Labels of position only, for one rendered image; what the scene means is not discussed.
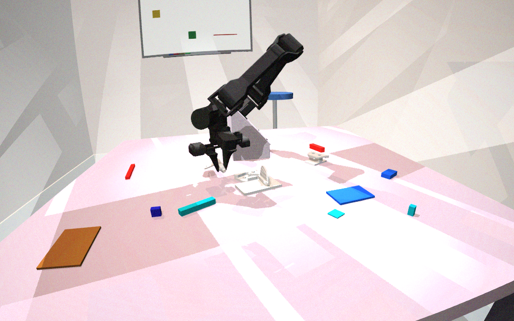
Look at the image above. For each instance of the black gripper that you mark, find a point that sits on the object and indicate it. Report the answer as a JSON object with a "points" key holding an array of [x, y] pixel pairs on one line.
{"points": [[198, 149]]}

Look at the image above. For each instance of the cyan rectangular bar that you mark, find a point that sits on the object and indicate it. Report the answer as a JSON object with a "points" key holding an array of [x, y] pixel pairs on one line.
{"points": [[196, 206]]}

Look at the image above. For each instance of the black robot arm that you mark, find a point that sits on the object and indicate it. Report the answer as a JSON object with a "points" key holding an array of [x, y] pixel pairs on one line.
{"points": [[254, 82]]}

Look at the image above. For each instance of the teal rectangular block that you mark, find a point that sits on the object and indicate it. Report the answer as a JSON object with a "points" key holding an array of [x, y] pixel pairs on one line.
{"points": [[411, 210]]}

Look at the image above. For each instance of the red rectangular block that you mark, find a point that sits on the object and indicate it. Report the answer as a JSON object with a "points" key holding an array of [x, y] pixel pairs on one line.
{"points": [[317, 147]]}

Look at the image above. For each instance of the small cyan flat square plate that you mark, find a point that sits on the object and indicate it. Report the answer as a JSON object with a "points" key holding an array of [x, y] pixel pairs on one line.
{"points": [[335, 213]]}

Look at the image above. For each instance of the orange flat plate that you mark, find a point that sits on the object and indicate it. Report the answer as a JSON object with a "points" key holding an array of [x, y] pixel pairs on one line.
{"points": [[70, 249]]}

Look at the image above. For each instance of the blue flat plate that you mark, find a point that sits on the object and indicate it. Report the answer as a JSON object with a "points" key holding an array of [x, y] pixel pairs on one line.
{"points": [[349, 195]]}

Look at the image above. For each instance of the red flat bar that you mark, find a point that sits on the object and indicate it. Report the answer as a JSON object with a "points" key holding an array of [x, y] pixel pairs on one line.
{"points": [[129, 173]]}

